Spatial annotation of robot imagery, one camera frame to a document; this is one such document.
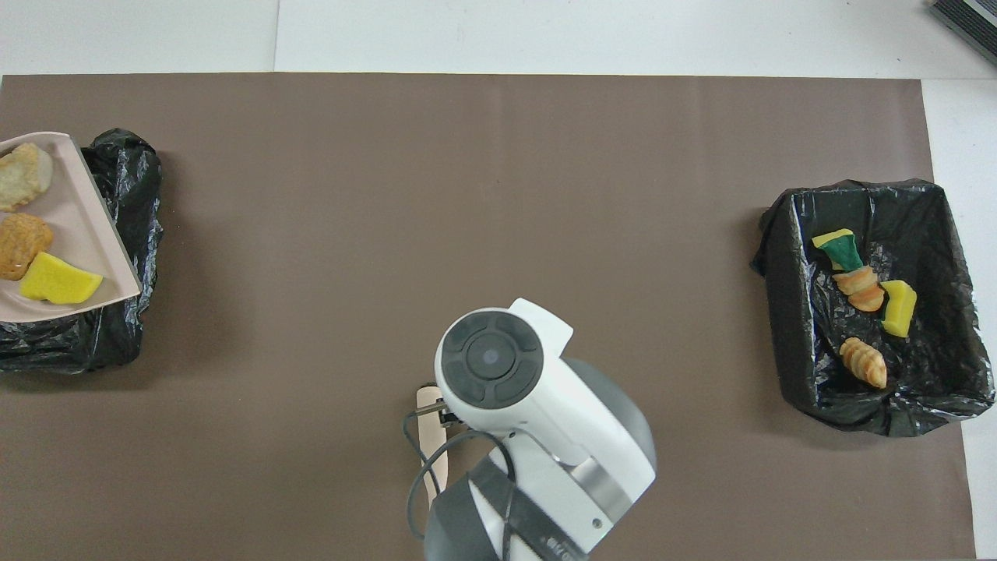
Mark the yellow green sponge piece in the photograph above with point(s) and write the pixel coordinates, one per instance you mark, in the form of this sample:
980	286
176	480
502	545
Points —
840	249

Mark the pink plastic dustpan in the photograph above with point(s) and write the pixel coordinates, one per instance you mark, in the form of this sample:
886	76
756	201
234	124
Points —
78	234

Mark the pink brush black bristles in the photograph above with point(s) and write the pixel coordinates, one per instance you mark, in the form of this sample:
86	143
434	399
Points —
430	436

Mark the brown bread nugget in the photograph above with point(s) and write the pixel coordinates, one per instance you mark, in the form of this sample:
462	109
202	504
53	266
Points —
22	243

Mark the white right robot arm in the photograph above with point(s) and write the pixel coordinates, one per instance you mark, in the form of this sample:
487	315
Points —
498	366

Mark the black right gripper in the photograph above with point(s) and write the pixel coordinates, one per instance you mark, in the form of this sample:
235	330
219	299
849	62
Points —
449	415

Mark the small yellow sponge piece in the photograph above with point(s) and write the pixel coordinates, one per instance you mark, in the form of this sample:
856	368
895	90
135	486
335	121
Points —
58	282

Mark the brown paper table mat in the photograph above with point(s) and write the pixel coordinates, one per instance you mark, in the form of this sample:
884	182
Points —
311	195

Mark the orange striped bread piece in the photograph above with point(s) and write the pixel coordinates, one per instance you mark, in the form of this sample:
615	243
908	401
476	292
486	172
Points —
861	290

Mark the dark ribbed device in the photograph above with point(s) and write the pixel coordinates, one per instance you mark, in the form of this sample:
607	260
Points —
970	22

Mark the beige rough foam chunk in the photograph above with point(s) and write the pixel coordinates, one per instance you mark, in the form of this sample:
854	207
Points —
23	175

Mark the beige ridged bread piece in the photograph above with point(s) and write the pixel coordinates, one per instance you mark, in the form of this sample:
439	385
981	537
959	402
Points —
864	362

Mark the bin with black bag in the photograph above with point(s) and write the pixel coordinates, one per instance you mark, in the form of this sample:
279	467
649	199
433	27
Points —
128	179
935	374

